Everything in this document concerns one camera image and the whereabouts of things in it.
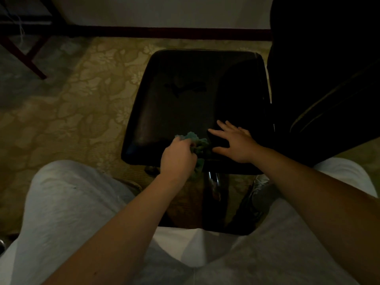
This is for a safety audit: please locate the person's left forearm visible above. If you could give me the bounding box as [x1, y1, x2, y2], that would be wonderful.
[43, 175, 179, 285]

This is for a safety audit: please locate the black leather chair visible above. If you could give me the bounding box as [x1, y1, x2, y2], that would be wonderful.
[121, 0, 380, 235]

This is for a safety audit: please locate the person's right hand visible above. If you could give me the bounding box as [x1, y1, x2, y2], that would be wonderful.
[207, 120, 262, 164]

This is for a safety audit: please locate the person's left hand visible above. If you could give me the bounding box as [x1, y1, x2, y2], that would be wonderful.
[160, 137, 198, 183]

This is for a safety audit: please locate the green cleaning cloth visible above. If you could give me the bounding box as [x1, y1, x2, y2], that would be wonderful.
[175, 131, 211, 179]

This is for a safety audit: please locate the dark red baseboard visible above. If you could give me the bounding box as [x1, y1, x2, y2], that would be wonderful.
[64, 25, 272, 41]

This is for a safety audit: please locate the person's right forearm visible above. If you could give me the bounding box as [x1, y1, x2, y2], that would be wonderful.
[251, 145, 380, 285]

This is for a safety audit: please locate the white hanging cord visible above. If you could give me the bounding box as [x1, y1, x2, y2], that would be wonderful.
[10, 10, 27, 46]

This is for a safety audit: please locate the dark red wooden table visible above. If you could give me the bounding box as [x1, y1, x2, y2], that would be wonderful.
[0, 0, 67, 80]

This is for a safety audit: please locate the white sneaker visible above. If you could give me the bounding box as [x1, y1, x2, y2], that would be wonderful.
[245, 174, 283, 224]
[114, 176, 144, 197]

